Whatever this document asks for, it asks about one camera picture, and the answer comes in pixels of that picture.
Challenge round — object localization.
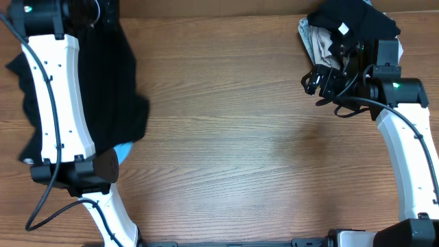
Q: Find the folded beige garment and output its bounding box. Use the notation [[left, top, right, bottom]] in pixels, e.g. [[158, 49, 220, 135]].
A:
[[309, 23, 401, 69]]

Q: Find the black t-shirt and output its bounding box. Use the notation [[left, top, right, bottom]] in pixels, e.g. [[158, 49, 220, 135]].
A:
[[5, 13, 150, 165]]

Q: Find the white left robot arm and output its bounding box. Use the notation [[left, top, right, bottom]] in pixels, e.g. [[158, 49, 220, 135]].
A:
[[1, 0, 143, 246]]

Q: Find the folded grey striped garment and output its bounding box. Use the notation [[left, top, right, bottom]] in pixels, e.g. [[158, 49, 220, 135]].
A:
[[298, 18, 315, 63]]

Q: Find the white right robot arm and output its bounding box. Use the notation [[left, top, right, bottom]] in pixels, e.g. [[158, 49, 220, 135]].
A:
[[292, 51, 438, 246]]

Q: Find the folded black garment on pile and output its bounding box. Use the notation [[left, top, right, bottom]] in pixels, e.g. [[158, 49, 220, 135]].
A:
[[307, 0, 401, 55]]

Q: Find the light blue t-shirt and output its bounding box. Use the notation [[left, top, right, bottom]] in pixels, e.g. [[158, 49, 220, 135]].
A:
[[114, 142, 133, 165]]

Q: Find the brown cardboard wall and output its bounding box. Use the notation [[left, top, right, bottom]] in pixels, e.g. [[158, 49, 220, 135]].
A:
[[120, 0, 438, 18]]

